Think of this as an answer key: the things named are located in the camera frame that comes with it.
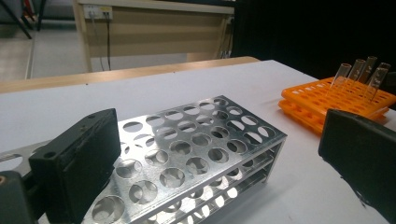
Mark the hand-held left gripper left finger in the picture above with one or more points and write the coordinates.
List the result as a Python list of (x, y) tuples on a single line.
[(77, 161)]

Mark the glass test tube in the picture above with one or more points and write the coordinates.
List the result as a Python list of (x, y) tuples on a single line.
[(378, 81), (369, 68), (356, 70), (341, 77)]

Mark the white power strip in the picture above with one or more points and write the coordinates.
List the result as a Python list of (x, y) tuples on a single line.
[(97, 11)]

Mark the black curtain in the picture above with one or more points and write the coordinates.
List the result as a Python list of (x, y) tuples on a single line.
[(295, 31)]

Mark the orange test tube rack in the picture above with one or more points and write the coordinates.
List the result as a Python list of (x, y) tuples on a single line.
[(311, 98)]

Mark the black stand legs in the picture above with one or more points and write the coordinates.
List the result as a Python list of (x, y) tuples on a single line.
[(21, 21)]

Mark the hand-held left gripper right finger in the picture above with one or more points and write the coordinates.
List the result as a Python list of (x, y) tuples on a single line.
[(364, 155)]

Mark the wooden table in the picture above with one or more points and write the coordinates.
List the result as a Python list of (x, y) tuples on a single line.
[(124, 76)]

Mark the metal test tube rack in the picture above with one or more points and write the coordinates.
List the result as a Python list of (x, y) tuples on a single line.
[(186, 137)]

